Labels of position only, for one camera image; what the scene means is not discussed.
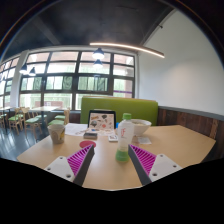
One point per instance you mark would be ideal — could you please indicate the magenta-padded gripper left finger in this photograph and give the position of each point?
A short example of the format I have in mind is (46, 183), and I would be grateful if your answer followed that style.
(60, 166)

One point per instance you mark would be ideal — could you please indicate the beige paper cup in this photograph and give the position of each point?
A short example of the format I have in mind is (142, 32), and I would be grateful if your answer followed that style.
(57, 134)

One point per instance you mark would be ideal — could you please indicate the wooden dining table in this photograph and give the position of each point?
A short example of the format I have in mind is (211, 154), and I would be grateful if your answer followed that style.
(43, 109)

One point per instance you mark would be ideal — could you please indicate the long linear ceiling light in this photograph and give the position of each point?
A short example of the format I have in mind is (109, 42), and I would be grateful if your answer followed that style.
(133, 47)

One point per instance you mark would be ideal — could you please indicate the white paper sheet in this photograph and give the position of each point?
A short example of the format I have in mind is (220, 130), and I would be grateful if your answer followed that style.
(75, 129)

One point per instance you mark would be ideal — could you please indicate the group of wooden green-seat chairs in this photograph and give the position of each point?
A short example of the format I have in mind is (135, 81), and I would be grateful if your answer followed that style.
(31, 121)

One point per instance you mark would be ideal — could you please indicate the small white card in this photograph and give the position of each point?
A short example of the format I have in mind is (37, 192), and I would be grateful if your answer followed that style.
(113, 138)

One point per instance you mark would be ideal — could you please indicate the group of dark pendant lamps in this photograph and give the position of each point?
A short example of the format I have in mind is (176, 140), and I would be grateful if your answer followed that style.
(98, 54)

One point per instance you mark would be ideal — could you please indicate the green upholstered bench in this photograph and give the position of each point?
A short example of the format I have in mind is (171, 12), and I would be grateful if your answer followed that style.
(133, 108)

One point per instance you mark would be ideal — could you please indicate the white ceramic bowl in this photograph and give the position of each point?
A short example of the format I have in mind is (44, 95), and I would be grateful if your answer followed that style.
(142, 126)

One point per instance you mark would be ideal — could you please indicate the printed menu sheet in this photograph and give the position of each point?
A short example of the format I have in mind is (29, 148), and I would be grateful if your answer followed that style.
(103, 131)

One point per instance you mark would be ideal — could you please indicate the black-framed picture stand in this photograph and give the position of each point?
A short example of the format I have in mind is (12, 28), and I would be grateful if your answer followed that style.
(101, 120)

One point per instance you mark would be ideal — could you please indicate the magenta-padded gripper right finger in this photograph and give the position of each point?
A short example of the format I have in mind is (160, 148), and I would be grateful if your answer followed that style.
(163, 166)

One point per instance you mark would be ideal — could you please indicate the green-capped clear drink bottle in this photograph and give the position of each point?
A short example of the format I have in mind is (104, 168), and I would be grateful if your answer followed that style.
(124, 136)

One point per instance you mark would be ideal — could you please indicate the white napkin packet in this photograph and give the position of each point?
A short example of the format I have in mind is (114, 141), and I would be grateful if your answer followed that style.
(144, 140)

